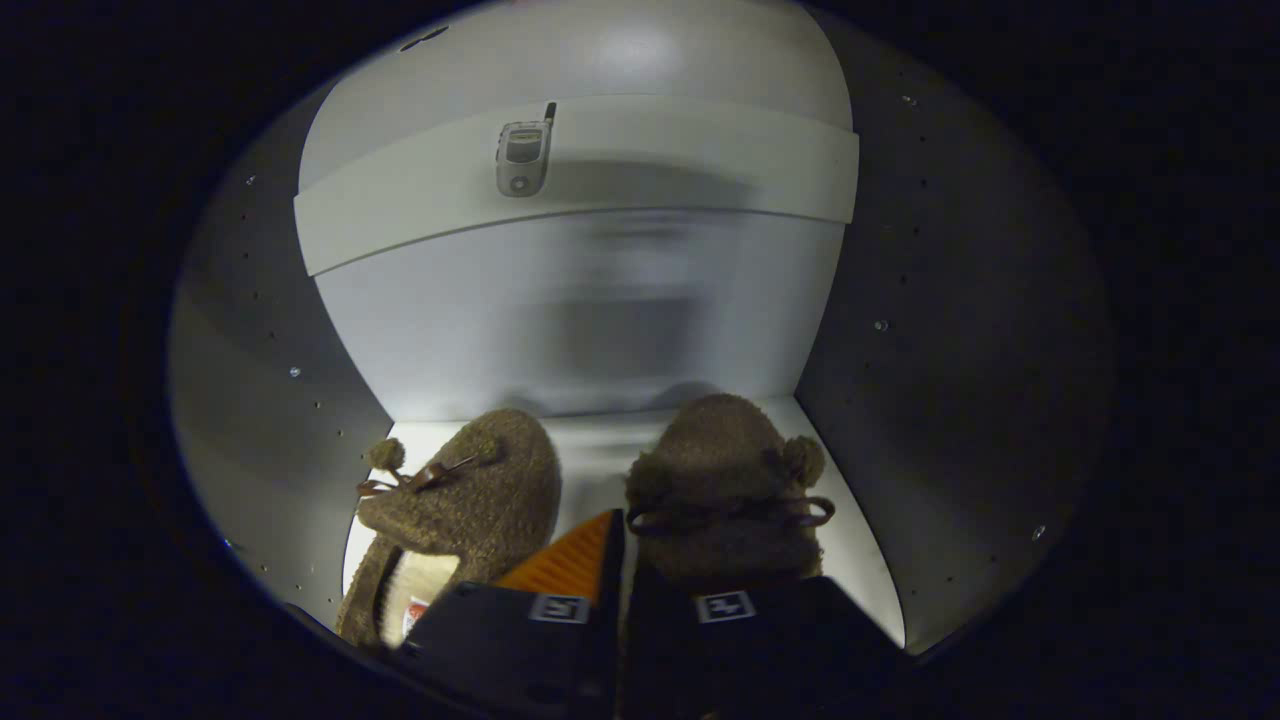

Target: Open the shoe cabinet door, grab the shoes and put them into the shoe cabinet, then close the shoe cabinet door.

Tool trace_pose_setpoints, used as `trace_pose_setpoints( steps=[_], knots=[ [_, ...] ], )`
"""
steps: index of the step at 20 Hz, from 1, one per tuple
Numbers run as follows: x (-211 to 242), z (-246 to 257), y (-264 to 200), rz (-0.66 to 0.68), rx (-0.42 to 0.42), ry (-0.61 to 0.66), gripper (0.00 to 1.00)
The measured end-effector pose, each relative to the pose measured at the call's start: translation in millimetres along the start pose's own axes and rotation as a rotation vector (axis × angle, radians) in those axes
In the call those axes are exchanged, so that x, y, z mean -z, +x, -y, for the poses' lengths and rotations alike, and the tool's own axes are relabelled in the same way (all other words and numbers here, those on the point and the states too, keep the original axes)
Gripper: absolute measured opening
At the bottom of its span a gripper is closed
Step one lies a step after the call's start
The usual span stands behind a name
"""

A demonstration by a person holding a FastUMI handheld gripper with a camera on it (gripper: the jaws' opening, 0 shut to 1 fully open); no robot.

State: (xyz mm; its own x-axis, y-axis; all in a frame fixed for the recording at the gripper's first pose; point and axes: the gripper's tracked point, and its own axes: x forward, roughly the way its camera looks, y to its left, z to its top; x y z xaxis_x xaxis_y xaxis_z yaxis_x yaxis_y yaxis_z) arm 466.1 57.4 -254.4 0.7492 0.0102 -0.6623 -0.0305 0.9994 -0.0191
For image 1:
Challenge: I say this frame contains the brown fuzzy shoe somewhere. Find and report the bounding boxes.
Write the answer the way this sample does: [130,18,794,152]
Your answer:
[624,392,837,593]
[335,407,563,651]

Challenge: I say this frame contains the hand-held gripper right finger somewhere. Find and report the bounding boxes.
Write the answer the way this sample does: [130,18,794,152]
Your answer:
[622,572,913,720]

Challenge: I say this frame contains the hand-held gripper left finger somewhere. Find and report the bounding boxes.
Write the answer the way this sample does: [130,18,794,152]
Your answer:
[390,508,628,720]

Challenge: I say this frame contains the dark grey shoe cabinet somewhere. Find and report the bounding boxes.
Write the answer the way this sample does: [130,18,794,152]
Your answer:
[165,0,1116,661]

